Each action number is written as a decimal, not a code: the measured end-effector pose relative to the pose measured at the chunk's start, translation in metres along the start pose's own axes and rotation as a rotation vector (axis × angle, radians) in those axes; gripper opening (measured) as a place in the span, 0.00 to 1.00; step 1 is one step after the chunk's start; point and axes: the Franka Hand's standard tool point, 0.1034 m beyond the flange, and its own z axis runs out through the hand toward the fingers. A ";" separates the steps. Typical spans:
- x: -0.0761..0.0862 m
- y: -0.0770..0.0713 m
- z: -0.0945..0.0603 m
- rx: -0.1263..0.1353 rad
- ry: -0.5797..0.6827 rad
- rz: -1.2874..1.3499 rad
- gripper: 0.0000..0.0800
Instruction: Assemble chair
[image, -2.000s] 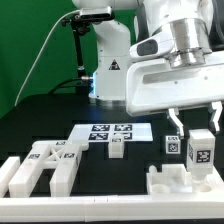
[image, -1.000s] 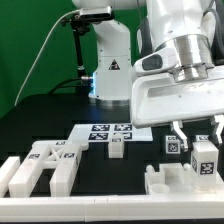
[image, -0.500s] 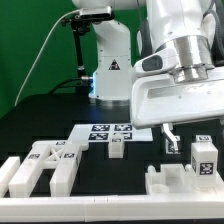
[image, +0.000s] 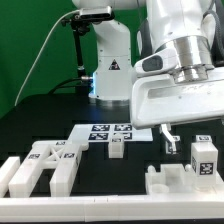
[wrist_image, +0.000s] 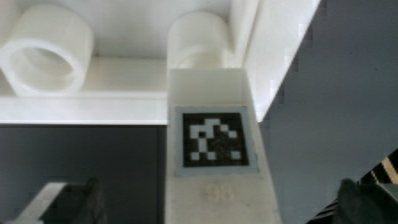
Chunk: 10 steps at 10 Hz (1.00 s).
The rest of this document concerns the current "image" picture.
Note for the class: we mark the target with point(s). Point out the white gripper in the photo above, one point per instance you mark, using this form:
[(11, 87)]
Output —
[(156, 100)]

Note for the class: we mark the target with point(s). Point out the white chair seat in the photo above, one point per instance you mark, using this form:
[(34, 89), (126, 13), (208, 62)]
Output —
[(179, 179)]

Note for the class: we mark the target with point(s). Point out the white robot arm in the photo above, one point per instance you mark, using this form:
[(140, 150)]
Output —
[(175, 81)]

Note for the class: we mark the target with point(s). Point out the white small chair part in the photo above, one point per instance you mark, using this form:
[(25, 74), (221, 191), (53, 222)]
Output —
[(203, 138), (116, 147)]

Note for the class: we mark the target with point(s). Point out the white U-shaped fence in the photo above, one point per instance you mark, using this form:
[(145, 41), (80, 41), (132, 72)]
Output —
[(171, 206)]

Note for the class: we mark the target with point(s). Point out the white marker base plate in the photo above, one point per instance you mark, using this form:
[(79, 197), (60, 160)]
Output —
[(102, 133)]

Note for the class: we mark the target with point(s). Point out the white chair back frame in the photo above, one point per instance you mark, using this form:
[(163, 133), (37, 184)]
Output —
[(63, 159)]

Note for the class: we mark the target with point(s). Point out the black camera stand pole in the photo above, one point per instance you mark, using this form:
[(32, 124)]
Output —
[(79, 28)]

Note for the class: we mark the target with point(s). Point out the black camera on stand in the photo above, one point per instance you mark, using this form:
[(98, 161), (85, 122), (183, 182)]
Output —
[(94, 14)]

